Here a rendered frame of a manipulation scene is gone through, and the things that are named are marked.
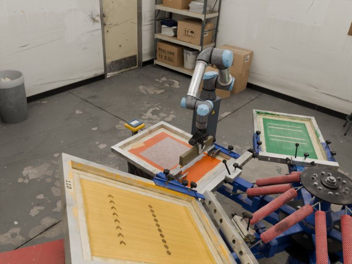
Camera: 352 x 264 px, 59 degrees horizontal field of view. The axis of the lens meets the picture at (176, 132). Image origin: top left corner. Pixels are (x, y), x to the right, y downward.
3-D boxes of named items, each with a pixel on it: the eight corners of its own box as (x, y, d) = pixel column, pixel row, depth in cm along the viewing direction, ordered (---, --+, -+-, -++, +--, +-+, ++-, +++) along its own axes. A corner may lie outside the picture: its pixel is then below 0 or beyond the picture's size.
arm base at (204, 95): (206, 92, 283) (208, 82, 278) (219, 98, 274) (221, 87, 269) (195, 96, 273) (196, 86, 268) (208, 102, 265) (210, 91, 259)
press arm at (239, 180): (225, 182, 209) (226, 176, 206) (230, 178, 213) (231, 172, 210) (248, 194, 199) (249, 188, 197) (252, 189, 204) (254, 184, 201)
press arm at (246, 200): (153, 157, 250) (154, 151, 247) (158, 154, 254) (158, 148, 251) (304, 243, 185) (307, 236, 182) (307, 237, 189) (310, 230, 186)
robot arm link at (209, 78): (204, 83, 275) (206, 68, 268) (219, 86, 271) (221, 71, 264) (200, 88, 265) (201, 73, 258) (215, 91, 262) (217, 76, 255)
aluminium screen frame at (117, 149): (111, 151, 239) (110, 146, 237) (162, 124, 278) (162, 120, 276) (191, 200, 197) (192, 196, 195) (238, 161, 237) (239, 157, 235)
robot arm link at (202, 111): (210, 105, 206) (207, 110, 199) (209, 119, 211) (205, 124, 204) (199, 102, 208) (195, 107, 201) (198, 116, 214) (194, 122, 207)
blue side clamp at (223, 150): (202, 149, 251) (203, 141, 247) (206, 146, 254) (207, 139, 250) (234, 164, 235) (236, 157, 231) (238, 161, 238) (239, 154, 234)
